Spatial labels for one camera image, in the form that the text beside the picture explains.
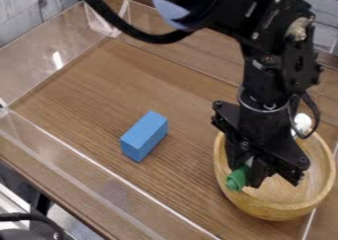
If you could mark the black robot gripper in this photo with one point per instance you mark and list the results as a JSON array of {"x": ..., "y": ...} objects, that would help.
[{"x": 258, "y": 134}]

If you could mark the green whiteboard marker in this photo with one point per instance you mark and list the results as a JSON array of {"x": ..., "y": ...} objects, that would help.
[{"x": 238, "y": 178}]

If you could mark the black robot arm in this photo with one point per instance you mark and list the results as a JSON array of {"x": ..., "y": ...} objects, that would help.
[{"x": 274, "y": 31}]

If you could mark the brown wooden bowl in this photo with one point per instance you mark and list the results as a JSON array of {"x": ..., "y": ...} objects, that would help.
[{"x": 278, "y": 201}]

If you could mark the blue rectangular block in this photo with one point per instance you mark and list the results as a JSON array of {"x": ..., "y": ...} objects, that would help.
[{"x": 144, "y": 135}]

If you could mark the black metal table frame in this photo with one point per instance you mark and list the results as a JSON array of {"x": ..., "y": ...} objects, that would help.
[{"x": 36, "y": 226}]

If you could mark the clear acrylic corner bracket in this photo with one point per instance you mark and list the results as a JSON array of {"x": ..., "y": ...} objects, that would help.
[{"x": 99, "y": 25}]

